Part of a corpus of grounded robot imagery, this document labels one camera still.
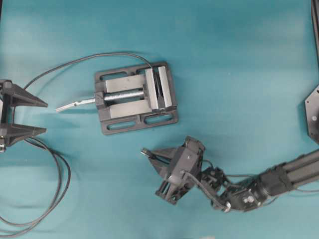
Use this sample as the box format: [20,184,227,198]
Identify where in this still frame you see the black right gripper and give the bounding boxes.
[149,136,205,205]

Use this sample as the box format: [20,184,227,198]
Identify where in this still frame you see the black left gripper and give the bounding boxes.
[0,80,48,153]

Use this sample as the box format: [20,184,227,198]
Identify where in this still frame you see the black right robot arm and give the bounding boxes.
[141,136,319,212]

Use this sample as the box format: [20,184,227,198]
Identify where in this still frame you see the black metal bench vise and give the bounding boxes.
[94,61,178,135]

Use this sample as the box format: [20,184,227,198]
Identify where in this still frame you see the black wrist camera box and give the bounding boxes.
[165,146,200,186]

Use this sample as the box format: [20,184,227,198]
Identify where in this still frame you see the black camera cable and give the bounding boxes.
[183,170,231,213]

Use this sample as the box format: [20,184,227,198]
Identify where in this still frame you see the black female connector cable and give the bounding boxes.
[0,51,153,230]

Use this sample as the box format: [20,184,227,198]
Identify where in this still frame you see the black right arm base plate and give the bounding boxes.
[305,86,319,144]

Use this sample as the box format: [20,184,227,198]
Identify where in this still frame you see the black frame rail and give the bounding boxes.
[311,0,319,57]

